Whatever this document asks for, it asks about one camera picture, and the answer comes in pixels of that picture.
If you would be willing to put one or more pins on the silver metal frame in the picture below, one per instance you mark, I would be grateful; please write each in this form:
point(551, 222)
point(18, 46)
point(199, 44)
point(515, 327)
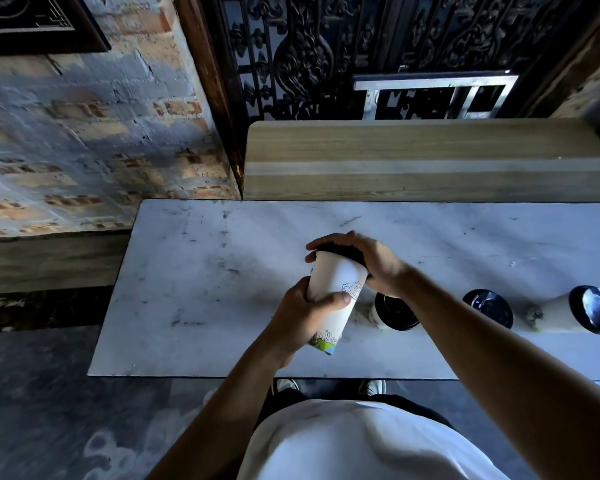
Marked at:
point(432, 82)

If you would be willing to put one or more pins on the person's white shirt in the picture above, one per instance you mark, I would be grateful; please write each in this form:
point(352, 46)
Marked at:
point(360, 444)

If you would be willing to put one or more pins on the person's left white shoe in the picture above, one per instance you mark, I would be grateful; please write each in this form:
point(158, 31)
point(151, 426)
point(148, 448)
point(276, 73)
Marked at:
point(284, 385)

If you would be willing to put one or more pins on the person's right hand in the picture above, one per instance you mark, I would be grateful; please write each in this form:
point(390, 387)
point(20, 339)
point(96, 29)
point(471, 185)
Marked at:
point(382, 267)

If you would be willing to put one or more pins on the weathered wooden beam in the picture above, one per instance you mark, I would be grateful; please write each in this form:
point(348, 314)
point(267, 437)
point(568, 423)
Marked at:
point(50, 262)

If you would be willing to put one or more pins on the person's left thumb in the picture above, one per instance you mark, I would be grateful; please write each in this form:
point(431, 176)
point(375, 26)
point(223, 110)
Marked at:
point(332, 302)

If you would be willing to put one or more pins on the dark framed wall picture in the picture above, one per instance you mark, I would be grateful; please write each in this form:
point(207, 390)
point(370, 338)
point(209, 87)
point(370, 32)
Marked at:
point(35, 24)

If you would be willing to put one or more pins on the dark wooden door frame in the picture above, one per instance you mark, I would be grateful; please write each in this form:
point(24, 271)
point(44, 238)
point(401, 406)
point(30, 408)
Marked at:
point(207, 79)

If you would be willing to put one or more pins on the person's left hand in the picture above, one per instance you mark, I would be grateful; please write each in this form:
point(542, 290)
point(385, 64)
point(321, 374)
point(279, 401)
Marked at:
point(292, 322)

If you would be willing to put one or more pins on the person's right white shoe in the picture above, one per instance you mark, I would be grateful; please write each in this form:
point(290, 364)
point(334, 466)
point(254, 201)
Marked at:
point(372, 387)

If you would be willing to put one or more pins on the person's white shoe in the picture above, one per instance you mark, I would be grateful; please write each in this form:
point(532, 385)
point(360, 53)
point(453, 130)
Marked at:
point(372, 387)
point(284, 385)

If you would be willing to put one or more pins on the person's right fingers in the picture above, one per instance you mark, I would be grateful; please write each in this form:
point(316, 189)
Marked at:
point(347, 238)

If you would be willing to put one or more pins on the person's left forearm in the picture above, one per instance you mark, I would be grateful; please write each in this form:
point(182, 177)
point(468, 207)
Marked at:
point(220, 424)

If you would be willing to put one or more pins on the ornate black iron gate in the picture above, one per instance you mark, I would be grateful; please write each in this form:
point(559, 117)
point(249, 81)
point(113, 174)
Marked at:
point(330, 44)

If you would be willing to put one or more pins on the person's black trousers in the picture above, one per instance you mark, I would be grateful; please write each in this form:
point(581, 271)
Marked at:
point(275, 402)

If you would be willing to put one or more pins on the white printed paper cup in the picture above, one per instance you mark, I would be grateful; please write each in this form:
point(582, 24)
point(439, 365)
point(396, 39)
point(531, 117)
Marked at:
point(336, 287)

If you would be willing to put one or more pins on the white paper cup green base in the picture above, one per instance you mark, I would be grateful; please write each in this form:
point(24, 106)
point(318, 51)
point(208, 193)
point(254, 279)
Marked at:
point(555, 312)

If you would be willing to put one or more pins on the glossy black cup lid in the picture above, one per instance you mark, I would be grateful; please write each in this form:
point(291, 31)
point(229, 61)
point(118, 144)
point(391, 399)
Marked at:
point(596, 309)
point(489, 308)

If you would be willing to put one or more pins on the wooden bench counter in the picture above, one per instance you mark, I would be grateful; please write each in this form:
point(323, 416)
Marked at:
point(430, 159)

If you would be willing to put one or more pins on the person's right forearm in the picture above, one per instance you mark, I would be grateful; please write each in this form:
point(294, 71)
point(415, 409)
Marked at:
point(510, 379)

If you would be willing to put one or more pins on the small white paper cup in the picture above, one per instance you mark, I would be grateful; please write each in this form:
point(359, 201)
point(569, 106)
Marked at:
point(377, 314)

